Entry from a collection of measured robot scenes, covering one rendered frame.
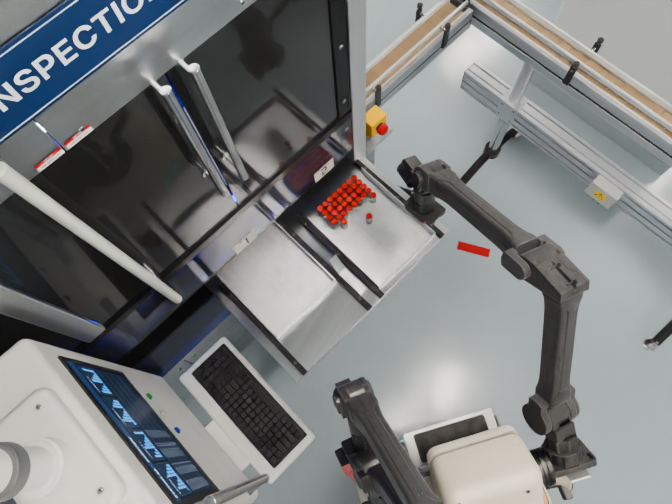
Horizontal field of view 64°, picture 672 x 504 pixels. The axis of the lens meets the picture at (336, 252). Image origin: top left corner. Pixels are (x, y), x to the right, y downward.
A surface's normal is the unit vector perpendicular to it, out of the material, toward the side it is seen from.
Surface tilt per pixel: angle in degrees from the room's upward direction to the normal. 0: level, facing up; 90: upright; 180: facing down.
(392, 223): 0
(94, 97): 90
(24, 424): 0
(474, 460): 42
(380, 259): 0
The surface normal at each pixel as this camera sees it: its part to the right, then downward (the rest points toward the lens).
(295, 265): -0.05, -0.32
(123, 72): 0.70, 0.66
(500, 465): -0.22, -0.85
